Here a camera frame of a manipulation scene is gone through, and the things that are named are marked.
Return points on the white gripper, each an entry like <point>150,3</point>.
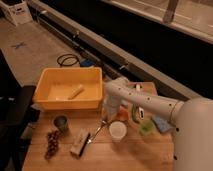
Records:
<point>110,109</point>

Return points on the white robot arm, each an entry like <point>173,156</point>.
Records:
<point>192,119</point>

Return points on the small metal cup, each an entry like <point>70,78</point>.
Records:
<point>61,122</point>

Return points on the orange toy fruit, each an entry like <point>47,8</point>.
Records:
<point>122,115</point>

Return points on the yellow corn cob toy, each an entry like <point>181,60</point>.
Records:
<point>76,91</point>

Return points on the yellow plastic bin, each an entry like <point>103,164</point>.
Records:
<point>56,84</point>

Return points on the blue object on floor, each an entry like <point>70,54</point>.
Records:
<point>87,63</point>

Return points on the blue sponge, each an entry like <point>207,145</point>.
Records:
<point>162,125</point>

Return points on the purple grape bunch toy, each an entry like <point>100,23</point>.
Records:
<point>53,144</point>

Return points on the black chair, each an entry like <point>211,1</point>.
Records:
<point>15,106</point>

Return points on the white storage box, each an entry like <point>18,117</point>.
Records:
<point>17,14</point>

